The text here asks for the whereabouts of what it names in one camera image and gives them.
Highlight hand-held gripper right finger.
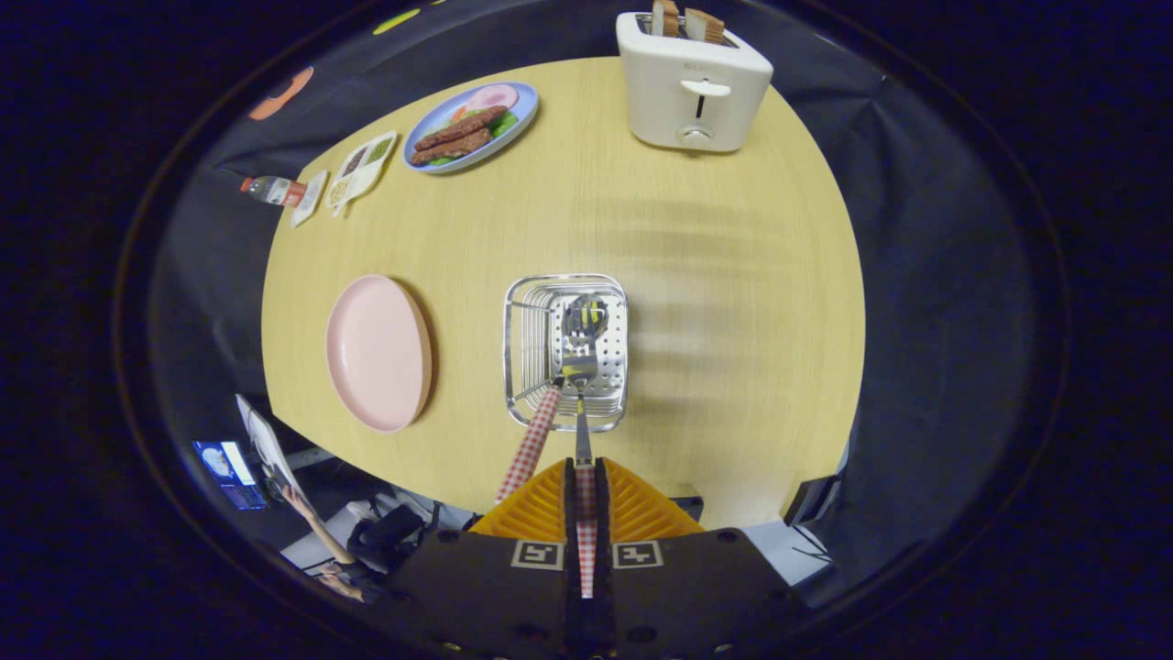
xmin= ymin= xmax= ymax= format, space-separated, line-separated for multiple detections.
xmin=596 ymin=456 xmax=800 ymax=660

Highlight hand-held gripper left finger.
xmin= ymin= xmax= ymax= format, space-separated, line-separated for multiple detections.
xmin=389 ymin=456 xmax=580 ymax=660

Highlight fork with checkered handle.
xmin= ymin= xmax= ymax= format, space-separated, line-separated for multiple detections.
xmin=561 ymin=293 xmax=610 ymax=599

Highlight spoon with checkered handle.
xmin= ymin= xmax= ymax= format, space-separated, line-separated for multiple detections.
xmin=496 ymin=356 xmax=599 ymax=506

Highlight black office chair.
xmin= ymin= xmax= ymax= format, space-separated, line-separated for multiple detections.
xmin=348 ymin=504 xmax=427 ymax=574

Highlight black box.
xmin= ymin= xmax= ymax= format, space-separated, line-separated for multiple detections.
xmin=784 ymin=474 xmax=839 ymax=528

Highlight pink plate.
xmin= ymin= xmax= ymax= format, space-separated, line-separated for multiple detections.
xmin=325 ymin=274 xmax=433 ymax=434

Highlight white paper sheet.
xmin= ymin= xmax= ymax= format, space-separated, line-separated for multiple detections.
xmin=236 ymin=394 xmax=299 ymax=501

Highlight computer monitor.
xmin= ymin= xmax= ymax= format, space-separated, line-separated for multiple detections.
xmin=192 ymin=440 xmax=269 ymax=511

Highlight brown meat strip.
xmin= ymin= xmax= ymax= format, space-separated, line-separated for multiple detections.
xmin=414 ymin=105 xmax=510 ymax=152
xmin=410 ymin=128 xmax=494 ymax=166

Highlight green lettuce leaves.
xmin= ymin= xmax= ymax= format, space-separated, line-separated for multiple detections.
xmin=429 ymin=110 xmax=520 ymax=168

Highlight black backdrop cloth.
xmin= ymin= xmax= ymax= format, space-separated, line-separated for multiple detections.
xmin=147 ymin=0 xmax=1036 ymax=606

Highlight white divided tray with beans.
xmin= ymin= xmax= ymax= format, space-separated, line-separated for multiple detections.
xmin=325 ymin=130 xmax=399 ymax=218

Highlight white square coaster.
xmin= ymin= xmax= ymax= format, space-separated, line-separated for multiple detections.
xmin=291 ymin=170 xmax=329 ymax=228

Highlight blue plate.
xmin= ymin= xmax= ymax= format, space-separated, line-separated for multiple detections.
xmin=402 ymin=82 xmax=540 ymax=174

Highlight pink ham slice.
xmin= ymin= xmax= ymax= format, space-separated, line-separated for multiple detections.
xmin=466 ymin=84 xmax=520 ymax=113

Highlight white toaster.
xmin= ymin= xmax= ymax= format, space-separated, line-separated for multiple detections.
xmin=616 ymin=11 xmax=774 ymax=153

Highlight clear plastic water bottle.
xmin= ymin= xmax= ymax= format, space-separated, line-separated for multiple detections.
xmin=240 ymin=176 xmax=308 ymax=208

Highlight metal wire basket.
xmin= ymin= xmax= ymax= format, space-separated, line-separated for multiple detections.
xmin=502 ymin=273 xmax=630 ymax=434

